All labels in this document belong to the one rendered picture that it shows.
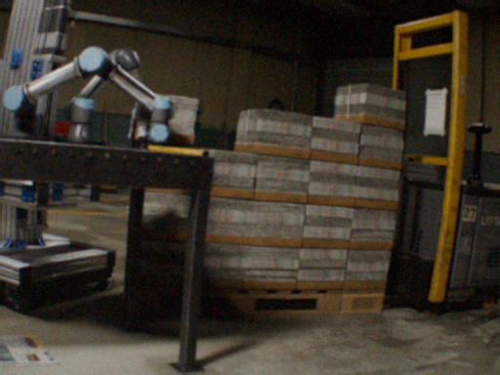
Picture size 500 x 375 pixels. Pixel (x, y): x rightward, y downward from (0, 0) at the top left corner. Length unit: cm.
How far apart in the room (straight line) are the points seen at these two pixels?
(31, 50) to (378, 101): 193
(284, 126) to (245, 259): 70
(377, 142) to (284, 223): 69
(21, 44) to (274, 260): 179
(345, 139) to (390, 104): 36
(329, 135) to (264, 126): 37
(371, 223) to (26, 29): 219
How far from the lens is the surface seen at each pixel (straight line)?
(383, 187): 329
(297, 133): 303
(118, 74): 264
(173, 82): 1041
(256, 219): 297
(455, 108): 337
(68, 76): 256
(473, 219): 354
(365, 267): 331
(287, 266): 308
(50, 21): 312
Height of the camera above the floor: 82
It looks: 3 degrees down
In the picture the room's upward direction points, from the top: 6 degrees clockwise
